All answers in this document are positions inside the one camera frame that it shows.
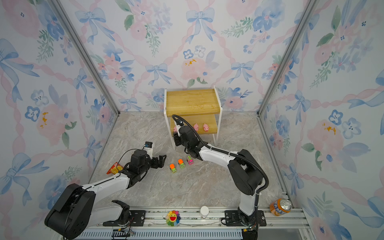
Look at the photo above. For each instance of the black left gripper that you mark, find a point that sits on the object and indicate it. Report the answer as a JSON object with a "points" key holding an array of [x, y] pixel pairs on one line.
{"points": [[156, 164]]}

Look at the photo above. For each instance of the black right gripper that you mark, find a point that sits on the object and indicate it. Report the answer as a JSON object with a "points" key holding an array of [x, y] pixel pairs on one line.
{"points": [[176, 138]]}

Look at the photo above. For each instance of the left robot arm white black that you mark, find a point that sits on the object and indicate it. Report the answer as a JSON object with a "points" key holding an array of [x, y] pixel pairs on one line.
{"points": [[75, 210]]}

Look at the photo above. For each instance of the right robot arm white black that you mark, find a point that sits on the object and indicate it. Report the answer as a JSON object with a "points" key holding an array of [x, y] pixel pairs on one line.
{"points": [[247, 174]]}

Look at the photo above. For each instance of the white-framed wooden two-tier shelf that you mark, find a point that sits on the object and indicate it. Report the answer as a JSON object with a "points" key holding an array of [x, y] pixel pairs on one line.
{"points": [[197, 107]]}

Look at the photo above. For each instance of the orange green toy truck left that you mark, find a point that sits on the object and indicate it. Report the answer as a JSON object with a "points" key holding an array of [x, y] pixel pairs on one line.
{"points": [[173, 168]]}

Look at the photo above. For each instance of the orange green toy truck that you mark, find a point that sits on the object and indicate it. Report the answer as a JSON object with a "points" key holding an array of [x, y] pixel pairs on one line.
{"points": [[173, 168], [181, 163]]}

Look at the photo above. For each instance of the orange green toy truck right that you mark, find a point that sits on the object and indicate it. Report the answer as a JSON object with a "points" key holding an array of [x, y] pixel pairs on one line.
{"points": [[181, 163]]}

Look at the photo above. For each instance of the pink toy truck green top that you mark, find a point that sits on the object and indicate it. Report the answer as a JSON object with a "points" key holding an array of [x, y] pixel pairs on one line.
{"points": [[190, 160]]}

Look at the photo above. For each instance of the red yellow snack packet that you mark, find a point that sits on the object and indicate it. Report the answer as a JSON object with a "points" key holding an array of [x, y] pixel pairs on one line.
{"points": [[114, 169]]}

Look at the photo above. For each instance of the rainbow smiling flower toy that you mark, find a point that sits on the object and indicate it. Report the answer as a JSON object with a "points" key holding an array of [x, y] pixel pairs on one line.
{"points": [[173, 218]]}

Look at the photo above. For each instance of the white round knob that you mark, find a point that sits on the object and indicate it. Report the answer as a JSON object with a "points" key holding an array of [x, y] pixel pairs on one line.
{"points": [[204, 211]]}

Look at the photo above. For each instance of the orange soda can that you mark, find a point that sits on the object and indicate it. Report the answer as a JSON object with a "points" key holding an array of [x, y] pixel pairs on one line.
{"points": [[281, 207]]}

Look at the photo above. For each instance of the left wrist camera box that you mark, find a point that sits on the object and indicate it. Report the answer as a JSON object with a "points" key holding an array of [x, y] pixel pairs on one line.
{"points": [[148, 147]]}

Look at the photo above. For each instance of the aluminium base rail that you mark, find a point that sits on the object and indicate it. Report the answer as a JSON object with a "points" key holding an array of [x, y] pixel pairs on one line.
{"points": [[192, 226]]}

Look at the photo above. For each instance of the aluminium corner post left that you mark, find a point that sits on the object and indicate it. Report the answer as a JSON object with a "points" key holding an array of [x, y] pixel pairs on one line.
{"points": [[81, 49]]}

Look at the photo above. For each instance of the aluminium corner post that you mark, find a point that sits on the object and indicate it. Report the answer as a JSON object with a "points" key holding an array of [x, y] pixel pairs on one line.
{"points": [[81, 49], [291, 47]]}

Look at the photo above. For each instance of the aluminium corner post right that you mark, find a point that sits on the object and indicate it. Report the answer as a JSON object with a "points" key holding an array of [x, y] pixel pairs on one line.
{"points": [[291, 47]]}

